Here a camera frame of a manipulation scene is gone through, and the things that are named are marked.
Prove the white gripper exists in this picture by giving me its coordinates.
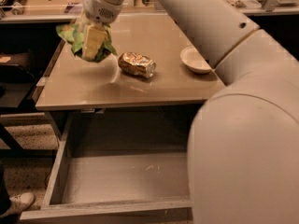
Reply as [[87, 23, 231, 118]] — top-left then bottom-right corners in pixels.
[[82, 0, 122, 62]]

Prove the green rice chip bag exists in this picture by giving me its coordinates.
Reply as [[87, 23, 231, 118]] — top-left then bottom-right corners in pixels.
[[56, 23, 117, 63]]

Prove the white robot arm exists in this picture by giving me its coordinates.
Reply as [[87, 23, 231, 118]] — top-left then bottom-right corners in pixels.
[[158, 0, 299, 224]]

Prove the open grey top drawer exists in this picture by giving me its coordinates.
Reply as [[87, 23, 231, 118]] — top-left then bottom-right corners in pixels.
[[21, 111, 191, 224]]

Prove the dark chair at left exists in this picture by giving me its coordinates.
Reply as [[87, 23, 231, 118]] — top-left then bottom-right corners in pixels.
[[0, 51, 36, 109]]

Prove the white bowl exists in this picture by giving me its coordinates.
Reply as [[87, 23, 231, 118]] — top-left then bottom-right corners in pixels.
[[180, 46, 212, 74]]

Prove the white sneaker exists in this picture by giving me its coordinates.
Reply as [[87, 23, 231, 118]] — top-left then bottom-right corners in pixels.
[[0, 192, 36, 218]]

